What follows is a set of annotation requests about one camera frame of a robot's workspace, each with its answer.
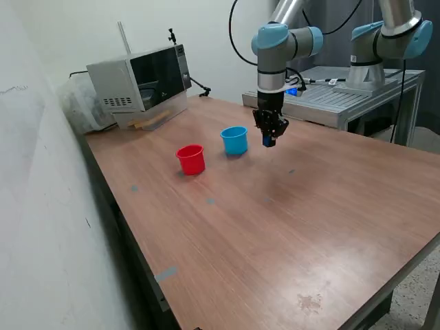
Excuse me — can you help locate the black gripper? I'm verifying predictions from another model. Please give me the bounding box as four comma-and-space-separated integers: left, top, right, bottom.
252, 90, 290, 149

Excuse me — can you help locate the blue plastic cup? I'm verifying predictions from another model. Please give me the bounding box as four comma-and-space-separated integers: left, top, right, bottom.
219, 126, 248, 156

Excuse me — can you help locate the aluminium profile robot stand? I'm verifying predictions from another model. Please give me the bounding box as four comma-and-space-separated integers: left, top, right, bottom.
242, 65, 426, 146

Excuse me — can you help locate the red plastic cup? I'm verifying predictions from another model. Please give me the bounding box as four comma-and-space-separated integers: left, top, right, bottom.
175, 144, 206, 177

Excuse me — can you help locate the aluminium base mounting plate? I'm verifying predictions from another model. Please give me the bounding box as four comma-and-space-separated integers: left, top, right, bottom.
333, 80, 395, 98

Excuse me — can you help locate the silver microwave oven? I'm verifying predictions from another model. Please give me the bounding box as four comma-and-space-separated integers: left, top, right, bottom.
85, 43, 193, 114

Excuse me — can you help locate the white thin rod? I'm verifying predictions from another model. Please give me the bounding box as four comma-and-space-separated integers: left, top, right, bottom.
117, 21, 133, 56

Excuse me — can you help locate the long blue tape strip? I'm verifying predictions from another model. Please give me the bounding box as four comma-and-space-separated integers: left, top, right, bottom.
153, 266, 178, 283

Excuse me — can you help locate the clear plastic bag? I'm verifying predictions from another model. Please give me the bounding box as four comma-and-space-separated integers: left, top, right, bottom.
56, 74, 118, 135

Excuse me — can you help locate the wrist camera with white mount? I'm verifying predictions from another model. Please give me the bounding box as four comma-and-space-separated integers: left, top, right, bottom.
257, 77, 308, 98

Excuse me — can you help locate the white cable with tag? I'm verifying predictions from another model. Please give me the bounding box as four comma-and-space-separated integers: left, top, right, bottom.
313, 77, 347, 86

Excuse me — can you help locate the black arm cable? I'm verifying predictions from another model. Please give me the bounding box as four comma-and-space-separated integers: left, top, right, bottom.
228, 0, 364, 92

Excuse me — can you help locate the black hanging cable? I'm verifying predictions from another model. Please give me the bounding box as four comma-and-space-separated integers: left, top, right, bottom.
389, 58, 408, 144

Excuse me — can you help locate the grey metal table bracket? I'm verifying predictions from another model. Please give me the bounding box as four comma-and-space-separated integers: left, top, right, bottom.
151, 274, 171, 312

